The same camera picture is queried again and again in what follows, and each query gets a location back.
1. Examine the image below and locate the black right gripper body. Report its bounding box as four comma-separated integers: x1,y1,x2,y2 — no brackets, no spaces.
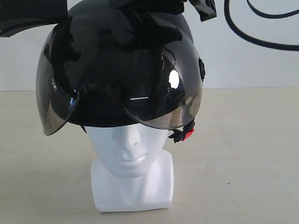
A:
108,0,217,22

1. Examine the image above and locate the black cable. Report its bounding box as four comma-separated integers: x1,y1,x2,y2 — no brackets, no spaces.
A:
224,0,299,51

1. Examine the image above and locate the white mannequin head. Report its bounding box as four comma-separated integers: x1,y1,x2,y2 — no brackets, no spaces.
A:
85,124,174,212

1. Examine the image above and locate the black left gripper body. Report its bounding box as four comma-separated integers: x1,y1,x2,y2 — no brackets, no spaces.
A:
0,0,68,37

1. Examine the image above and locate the black helmet with visor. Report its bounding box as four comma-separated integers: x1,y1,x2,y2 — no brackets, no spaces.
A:
36,0,205,142

